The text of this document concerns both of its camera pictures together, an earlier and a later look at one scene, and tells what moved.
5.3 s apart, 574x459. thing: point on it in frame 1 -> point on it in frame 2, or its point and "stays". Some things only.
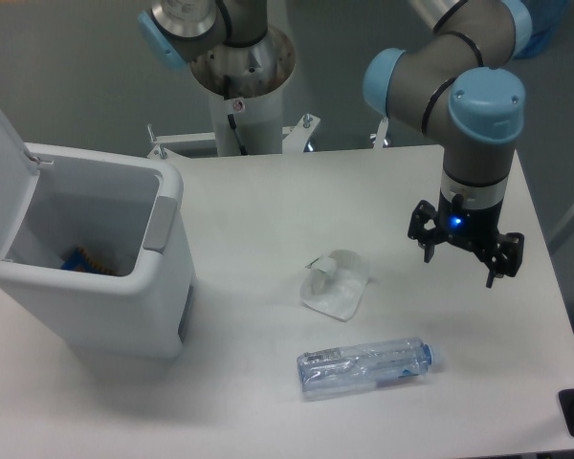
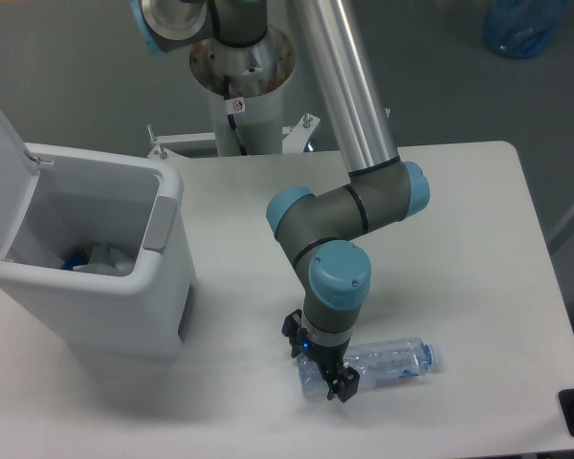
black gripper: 473,227 -> 328,358
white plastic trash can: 100,255 stays
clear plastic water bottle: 340,367 stays
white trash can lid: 9,178 stays
